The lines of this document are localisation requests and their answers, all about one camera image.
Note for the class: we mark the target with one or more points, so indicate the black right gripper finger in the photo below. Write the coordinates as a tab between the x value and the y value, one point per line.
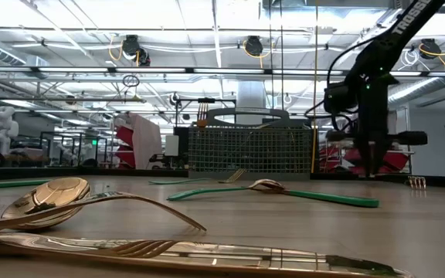
379	158
366	158

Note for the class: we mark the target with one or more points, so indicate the gold fork tines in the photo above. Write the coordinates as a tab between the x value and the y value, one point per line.
418	181

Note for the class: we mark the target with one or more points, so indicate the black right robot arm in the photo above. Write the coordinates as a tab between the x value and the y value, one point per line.
400	27

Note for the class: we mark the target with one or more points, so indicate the grey plastic silverware caddy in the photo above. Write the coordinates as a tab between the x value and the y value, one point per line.
245	154

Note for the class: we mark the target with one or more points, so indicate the red storage bin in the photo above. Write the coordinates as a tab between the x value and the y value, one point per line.
124	135
396	162
330	162

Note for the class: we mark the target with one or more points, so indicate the metal shelf rack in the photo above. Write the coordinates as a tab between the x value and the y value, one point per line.
406	127

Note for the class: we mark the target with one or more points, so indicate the white column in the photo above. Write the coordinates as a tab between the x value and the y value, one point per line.
251	96

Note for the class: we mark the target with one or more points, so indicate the black metal bar stand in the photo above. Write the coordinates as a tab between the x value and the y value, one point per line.
207	100

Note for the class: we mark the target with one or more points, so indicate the black equipment cabinet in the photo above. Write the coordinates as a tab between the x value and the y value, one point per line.
182	154

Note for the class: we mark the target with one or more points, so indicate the pink white panel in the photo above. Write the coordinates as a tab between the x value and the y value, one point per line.
145	143

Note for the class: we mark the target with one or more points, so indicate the long ceiling light strip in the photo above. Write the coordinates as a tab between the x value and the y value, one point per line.
149	70

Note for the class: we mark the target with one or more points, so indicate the white robot figure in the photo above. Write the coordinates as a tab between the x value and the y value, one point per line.
2	123

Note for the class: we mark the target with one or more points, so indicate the black aluminium table frame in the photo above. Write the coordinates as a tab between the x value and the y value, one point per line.
91	173

